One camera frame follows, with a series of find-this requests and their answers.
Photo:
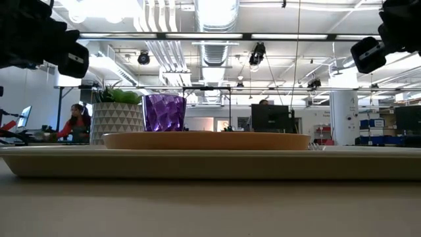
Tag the shelf with red bins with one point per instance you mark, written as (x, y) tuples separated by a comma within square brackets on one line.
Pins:
[(323, 133)]

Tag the purple faceted plastic cup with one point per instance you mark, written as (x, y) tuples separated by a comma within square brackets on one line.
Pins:
[(163, 113)]

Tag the lit tilted computer monitor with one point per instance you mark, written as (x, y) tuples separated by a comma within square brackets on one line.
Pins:
[(24, 117)]

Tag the person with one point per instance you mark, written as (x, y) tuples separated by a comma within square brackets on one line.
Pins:
[(263, 102), (77, 123)]

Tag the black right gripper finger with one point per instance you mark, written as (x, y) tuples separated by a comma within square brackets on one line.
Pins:
[(368, 56)]

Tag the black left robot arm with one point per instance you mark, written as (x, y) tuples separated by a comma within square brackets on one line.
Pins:
[(23, 8)]

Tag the triangle-patterned planter pot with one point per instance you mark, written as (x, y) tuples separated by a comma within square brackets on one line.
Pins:
[(115, 121)]

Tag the green potted plant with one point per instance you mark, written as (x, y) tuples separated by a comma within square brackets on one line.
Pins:
[(125, 96)]

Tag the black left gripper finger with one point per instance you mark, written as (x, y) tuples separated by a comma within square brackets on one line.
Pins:
[(74, 62)]

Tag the black computer monitor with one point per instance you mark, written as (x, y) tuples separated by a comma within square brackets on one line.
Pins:
[(269, 116), (408, 120)]

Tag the white round column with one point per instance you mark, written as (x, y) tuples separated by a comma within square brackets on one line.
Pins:
[(344, 115)]

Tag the blue storage bins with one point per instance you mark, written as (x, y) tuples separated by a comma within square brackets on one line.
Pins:
[(371, 123)]

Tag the clear plastic fork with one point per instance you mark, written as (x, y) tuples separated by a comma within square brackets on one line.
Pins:
[(316, 147)]

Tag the beige plastic tray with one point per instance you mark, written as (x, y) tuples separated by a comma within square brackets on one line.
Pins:
[(210, 164)]

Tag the overhead metal frame bar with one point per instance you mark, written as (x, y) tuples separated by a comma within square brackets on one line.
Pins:
[(204, 36)]

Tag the black metal stand frame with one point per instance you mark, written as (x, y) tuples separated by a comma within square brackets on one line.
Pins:
[(59, 108), (183, 92)]

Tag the orange round plate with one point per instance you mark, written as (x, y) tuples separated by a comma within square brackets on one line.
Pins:
[(207, 141)]

